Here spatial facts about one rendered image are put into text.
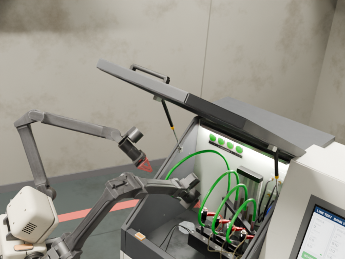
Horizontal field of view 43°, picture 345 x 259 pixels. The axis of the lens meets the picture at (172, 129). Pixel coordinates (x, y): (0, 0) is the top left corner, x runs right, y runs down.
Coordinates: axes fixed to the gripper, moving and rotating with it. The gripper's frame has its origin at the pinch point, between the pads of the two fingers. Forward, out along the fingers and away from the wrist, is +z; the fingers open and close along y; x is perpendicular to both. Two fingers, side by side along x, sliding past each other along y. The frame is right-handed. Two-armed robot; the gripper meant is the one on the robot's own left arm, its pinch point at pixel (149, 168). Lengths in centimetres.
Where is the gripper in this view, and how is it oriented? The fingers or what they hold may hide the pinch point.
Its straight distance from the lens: 216.3
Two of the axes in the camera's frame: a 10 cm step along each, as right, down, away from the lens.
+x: -7.2, 6.9, 0.2
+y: -2.0, -2.3, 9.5
